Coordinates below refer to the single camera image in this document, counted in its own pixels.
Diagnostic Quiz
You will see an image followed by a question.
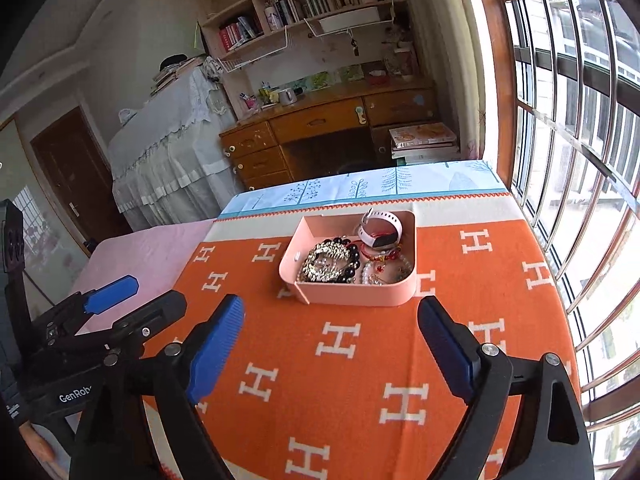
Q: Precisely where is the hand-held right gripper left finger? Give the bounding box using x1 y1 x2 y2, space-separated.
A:
69 294 246 480

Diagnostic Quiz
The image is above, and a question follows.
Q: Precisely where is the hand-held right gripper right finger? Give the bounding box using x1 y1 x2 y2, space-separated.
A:
417 296 596 480

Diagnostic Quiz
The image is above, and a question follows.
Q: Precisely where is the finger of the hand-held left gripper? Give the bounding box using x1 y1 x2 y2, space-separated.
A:
30 274 140 348
62 290 188 367

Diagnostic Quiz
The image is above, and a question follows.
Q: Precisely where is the pink jewelry tray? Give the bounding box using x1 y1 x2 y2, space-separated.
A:
278 210 418 307

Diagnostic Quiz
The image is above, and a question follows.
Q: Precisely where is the silver chain bracelet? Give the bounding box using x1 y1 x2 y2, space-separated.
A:
297 240 353 283

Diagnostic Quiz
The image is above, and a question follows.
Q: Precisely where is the pink smartwatch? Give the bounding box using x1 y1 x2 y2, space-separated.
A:
356 207 404 256

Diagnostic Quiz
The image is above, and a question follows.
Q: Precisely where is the person's left hand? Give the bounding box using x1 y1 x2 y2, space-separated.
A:
20 422 57 462

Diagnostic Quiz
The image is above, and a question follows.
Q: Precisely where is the pink bed sheet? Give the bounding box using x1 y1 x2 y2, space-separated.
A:
65 217 217 336

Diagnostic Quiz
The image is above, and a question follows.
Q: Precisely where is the orange letter print blanket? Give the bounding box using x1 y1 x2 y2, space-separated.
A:
150 195 583 480

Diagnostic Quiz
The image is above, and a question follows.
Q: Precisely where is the brown wooden door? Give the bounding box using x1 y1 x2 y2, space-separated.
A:
30 105 133 256

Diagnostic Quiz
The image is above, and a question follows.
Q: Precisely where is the white lace cloth cover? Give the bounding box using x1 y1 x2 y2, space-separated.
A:
107 65 238 231

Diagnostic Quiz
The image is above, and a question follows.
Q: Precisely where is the blue tree print sheet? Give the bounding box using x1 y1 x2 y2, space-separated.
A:
218 159 508 218

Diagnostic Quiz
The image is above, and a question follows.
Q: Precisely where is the stack of magazines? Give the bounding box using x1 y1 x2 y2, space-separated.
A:
387 121 461 166

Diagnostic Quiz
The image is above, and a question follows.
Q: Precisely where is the wooden desk with drawers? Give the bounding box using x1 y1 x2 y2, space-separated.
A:
219 77 436 193

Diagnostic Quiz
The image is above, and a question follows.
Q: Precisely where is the row of red books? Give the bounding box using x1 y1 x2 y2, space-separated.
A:
219 15 263 53

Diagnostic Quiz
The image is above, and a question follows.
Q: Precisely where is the white leaf print curtain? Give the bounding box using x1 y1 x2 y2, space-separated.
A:
400 0 501 176

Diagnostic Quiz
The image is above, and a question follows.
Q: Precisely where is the white pearl bracelet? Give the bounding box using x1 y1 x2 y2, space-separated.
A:
361 255 415 286

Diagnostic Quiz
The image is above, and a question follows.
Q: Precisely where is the red string bracelet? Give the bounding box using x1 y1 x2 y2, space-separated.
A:
360 245 401 263

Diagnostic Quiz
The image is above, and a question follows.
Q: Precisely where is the black bead bracelet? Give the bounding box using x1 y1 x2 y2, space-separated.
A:
320 237 362 281

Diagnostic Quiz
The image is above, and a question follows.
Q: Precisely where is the white wire basket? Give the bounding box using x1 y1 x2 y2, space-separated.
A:
217 27 291 73
305 0 396 41

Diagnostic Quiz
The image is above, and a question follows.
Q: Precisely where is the barred window frame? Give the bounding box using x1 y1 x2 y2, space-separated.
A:
475 0 640 480

